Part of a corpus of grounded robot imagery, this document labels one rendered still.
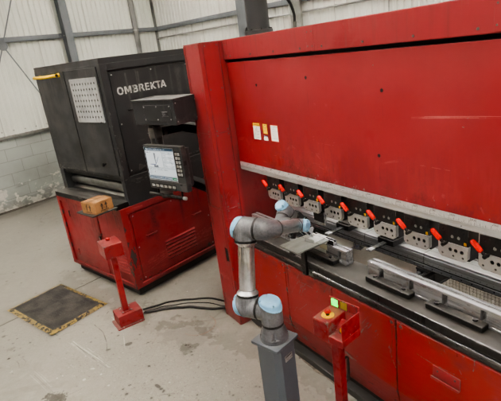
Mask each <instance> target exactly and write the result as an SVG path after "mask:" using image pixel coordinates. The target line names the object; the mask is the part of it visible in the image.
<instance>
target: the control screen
mask: <svg viewBox="0 0 501 401"><path fill-rule="evenodd" d="M144 148H145V147H144ZM145 152H146V160H147V164H148V168H149V172H150V178H154V179H161V180H167V181H178V180H177V171H176V166H175V162H174V157H173V150H171V149H158V148H145ZM154 170H156V171H157V172H156V173H155V172H154Z"/></svg>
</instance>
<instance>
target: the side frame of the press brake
mask: <svg viewBox="0 0 501 401"><path fill-rule="evenodd" d="M183 46H184V47H183V50H184V59H185V64H186V69H187V74H188V83H189V89H190V94H194V98H195V104H196V113H197V118H198V119H197V120H195V123H196V133H197V138H198V143H199V148H200V156H201V161H202V167H203V172H204V181H205V186H206V191H207V196H208V206H209V211H210V216H211V221H212V230H213V235H214V240H215V246H216V254H217V259H218V264H219V273H220V279H221V284H222V289H223V298H224V303H225V308H226V313H227V314H228V315H229V316H230V317H232V318H233V319H234V320H236V321H237V322H238V323H239V324H240V325H242V324H244V323H246V322H248V321H250V320H251V318H248V317H241V316H239V315H237V314H236V313H235V312H234V310H233V306H232V302H233V300H234V299H233V298H234V296H235V295H236V294H237V291H238V290H239V256H238V245H237V244H236V243H235V238H232V237H231V235H230V226H231V222H232V221H233V219H234V218H236V217H237V216H250V217H252V215H251V214H252V213H256V212H260V213H262V214H264V215H267V216H270V217H273V218H274V219H275V216H276V213H277V210H276V209H275V204H276V203H277V202H278V200H275V199H272V198H270V196H269V193H268V191H267V190H266V189H267V187H265V186H264V184H263V183H262V180H265V182H266V183H267V184H268V182H267V176H266V175H263V174H260V173H255V172H251V171H249V170H245V169H241V165H240V158H239V147H238V141H237V134H236V129H235V117H234V112H233V105H232V99H231V88H230V82H229V75H228V70H227V63H230V62H235V61H236V59H234V60H225V59H224V57H223V46H222V40H220V41H207V42H200V43H195V44H190V45H183Z"/></svg>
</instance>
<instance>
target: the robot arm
mask: <svg viewBox="0 0 501 401"><path fill-rule="evenodd" d="M275 209H276V210H277V213H276V216H275V219H274V220H270V219H266V218H261V217H250V216H237V217H236V218H234V219H233V221H232V222H231V226H230V235H231V237H232V238H235V243H236V244H237V245H238V256H239V290H238V291H237V294H236V295H235V296H234V298H233V299H234V300H233V302H232V306H233V310H234V312H235V313H236V314H237V315H239V316H241V317H248V318H253V319H257V320H260V321H261V322H262V328H261V333H260V340H261V342H262V343H263V344H264V345H268V346H279V345H282V344H284V343H286V342H287V341H288V339H289V332H288V330H287V328H286V327H285V324H284V319H283V312H282V302H281V300H280V298H279V297H278V296H276V295H274V294H264V295H262V296H261V297H259V296H258V291H257V290H256V289H255V264H254V245H255V244H256V243H257V240H268V239H275V238H278V237H280V236H281V235H285V234H289V235H288V237H289V238H290V239H296V234H297V232H300V233H301V234H302V235H306V234H307V235H308V236H309V237H313V227H310V220H309V219H308V218H307V217H306V216H304V215H303V214H302V213H301V212H300V211H297V210H294V209H293V208H292V207H291V206H290V205H289V204H288V203H287V202H286V201H284V200H279V201H278V202H277V203H276V204H275ZM304 217H305V218H304ZM305 233H306V234H305Z"/></svg>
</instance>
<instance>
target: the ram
mask: <svg viewBox="0 0 501 401"><path fill-rule="evenodd" d="M227 70H228V75H229V82H230V88H231V99H232V105H233V112H234V117H235V129H236V134H237V141H238V147H239V158H240V161H241V162H246V163H250V164H253V165H259V166H262V167H266V168H269V169H276V170H279V171H282V172H286V173H291V174H295V175H298V176H302V177H307V178H311V179H314V180H318V181H323V182H328V183H331V184H334V185H340V186H343V187H347V188H350V189H356V190H359V191H363V192H366V193H372V194H375V195H379V196H383V197H389V198H392V199H395V200H399V201H405V202H408V203H411V204H417V205H420V206H424V207H427V208H434V209H437V210H441V211H444V212H450V213H453V214H457V215H460V216H466V217H469V218H472V219H476V220H482V221H485V222H489V223H493V224H498V225H501V38H492V39H483V40H473V41H456V42H447V43H438V44H429V45H412V46H402V47H393V48H384V49H368V50H359V51H350V52H340V53H323V54H314V55H305V56H288V57H279V58H270V59H261V60H244V61H235V62H230V63H227ZM253 123H259V126H260V133H261V139H256V138H254V129H253ZM262 124H266V126H267V134H263V127H262ZM270 125H275V126H278V139H279V142H272V141H271V133H270ZM264 135H265V136H268V140H269V141H266V140H264ZM241 169H245V170H249V171H251V172H255V173H260V174H263V175H266V176H269V177H275V178H278V179H281V180H284V181H289V182H293V183H296V184H299V185H304V186H307V187H310V188H314V189H319V190H322V191H325V192H328V193H334V194H336V195H340V196H343V197H348V198H351V199H355V200H358V201H363V202H366V203H369V204H374V205H378V206H381V207H384V208H389V209H393V210H395V211H399V212H404V213H407V214H410V215H413V216H419V217H422V218H425V219H428V220H433V221H436V222H440V223H443V224H448V225H451V226H454V227H458V228H463V229H466V230H469V231H472V232H478V233H480V234H484V235H487V236H492V237H495V238H499V239H501V232H496V231H492V230H489V229H486V228H481V227H477V226H474V225H470V224H465V223H461V222H459V221H455V220H450V219H446V218H443V217H439V216H435V215H431V214H428V213H424V212H419V211H416V210H413V209H409V208H403V207H400V206H397V205H394V204H388V203H385V202H382V201H378V200H373V199H370V198H366V197H361V196H357V195H354V194H351V193H346V192H342V191H339V190H335V189H330V188H327V187H324V186H320V185H314V184H311V183H308V182H305V181H299V180H296V179H293V178H289V177H284V176H281V175H277V174H274V173H268V172H266V171H262V170H259V169H253V168H250V167H246V166H244V165H241Z"/></svg>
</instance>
